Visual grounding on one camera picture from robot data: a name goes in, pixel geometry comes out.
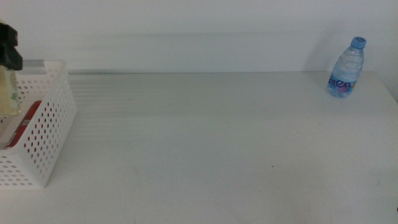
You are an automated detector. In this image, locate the yellow liquid bottle green label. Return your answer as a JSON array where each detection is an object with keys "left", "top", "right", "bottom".
[{"left": 0, "top": 63, "right": 21, "bottom": 117}]

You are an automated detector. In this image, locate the white perforated plastic basket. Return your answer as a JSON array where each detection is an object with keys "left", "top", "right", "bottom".
[{"left": 0, "top": 59, "right": 78, "bottom": 189}]

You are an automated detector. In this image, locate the red soda can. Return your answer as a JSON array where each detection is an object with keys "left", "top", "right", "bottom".
[{"left": 2, "top": 100, "right": 60, "bottom": 151}]

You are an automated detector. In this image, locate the small water bottle blue cap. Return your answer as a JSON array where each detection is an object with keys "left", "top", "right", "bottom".
[{"left": 326, "top": 36, "right": 367, "bottom": 99}]

